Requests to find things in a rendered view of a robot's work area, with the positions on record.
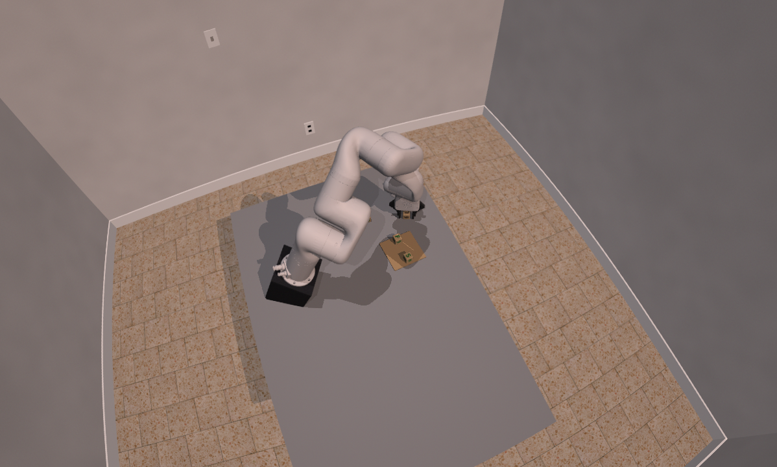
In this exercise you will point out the tan square mat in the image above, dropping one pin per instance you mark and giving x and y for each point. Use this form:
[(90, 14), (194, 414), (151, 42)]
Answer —
[(394, 253)]

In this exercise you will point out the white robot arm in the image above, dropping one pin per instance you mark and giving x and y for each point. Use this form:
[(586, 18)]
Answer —
[(336, 204)]

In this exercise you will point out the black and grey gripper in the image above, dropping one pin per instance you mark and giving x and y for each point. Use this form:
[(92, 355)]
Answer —
[(405, 205)]

